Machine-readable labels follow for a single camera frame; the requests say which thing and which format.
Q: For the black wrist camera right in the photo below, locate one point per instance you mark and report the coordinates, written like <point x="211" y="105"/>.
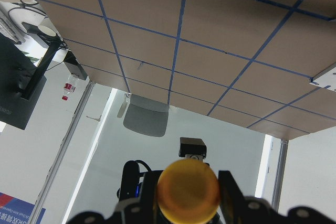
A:
<point x="130" y="182"/>

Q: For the yellow push button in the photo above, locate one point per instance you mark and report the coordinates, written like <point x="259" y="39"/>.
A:
<point x="188" y="190"/>

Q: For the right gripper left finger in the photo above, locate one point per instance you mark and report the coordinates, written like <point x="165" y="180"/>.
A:
<point x="143" y="209"/>

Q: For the black monitor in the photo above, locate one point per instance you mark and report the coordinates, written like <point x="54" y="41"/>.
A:
<point x="21" y="82"/>

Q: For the plastic water bottle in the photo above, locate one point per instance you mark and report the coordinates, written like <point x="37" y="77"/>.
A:
<point x="70" y="86"/>

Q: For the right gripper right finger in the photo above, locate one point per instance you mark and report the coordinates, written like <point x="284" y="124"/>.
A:
<point x="237" y="208"/>

